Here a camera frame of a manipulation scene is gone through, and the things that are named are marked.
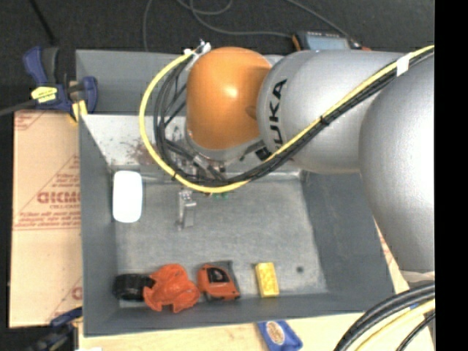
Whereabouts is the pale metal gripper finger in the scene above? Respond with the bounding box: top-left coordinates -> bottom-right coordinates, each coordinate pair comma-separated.
175,190 -> 188,232
184,192 -> 197,229

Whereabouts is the grey metal bin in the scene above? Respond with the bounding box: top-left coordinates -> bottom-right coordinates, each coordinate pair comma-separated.
75,48 -> 398,338

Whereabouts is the white computer mouse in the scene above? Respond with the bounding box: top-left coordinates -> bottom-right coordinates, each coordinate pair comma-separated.
112,170 -> 144,224

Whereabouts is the orange and black tape measure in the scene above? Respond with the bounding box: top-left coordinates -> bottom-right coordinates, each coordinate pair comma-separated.
197,263 -> 242,303

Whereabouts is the orange crumpled plastic toy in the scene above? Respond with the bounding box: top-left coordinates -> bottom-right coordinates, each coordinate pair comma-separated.
143,263 -> 202,314

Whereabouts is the black tape roll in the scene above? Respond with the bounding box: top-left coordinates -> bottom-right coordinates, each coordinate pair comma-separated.
112,273 -> 155,302

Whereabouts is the yellow studded block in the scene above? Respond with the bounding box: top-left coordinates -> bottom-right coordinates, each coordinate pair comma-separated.
254,262 -> 281,299

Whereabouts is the brown cardboard board, red print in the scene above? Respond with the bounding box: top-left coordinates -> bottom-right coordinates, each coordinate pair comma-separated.
7,109 -> 84,329

